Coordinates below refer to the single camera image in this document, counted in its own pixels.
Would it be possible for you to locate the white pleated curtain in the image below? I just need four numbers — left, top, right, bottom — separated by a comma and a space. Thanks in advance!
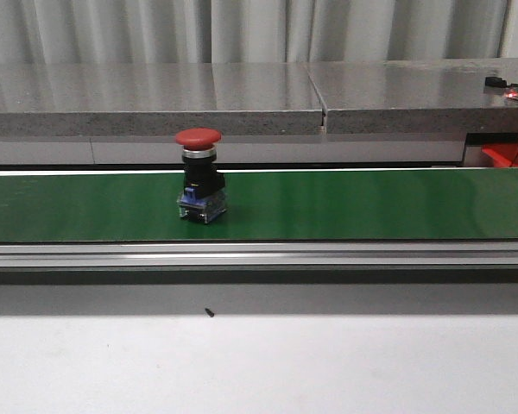
0, 1, 518, 65

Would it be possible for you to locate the green conveyor belt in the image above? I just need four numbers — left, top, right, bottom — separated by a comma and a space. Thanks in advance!
0, 168, 518, 243

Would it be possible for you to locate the aluminium conveyor frame rail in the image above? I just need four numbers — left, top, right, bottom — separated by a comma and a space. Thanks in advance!
0, 241, 518, 268

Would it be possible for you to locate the small sensor circuit board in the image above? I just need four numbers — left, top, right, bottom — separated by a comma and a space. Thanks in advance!
483, 76, 518, 101

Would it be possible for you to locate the red plastic tray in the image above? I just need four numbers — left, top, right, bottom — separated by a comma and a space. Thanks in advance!
482, 143, 518, 168

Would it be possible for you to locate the grey stone countertop slab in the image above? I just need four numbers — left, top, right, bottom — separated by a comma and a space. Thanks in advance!
0, 58, 518, 136

